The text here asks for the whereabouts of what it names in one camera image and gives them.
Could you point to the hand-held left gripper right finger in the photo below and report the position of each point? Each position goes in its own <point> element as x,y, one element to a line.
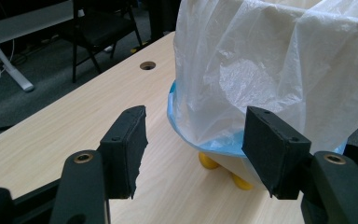
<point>273,149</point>

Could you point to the translucent white plastic bag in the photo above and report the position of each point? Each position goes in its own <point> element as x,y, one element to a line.
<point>261,62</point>

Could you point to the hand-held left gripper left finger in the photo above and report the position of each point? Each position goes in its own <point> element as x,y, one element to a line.
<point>124,149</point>

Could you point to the black yellow striped stand base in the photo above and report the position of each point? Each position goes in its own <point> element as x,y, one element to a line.
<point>141,48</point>

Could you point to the white desk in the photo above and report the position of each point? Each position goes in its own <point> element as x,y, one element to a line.
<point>9,37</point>

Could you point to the black folding chair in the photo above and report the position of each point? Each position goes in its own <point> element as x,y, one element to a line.
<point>99,31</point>

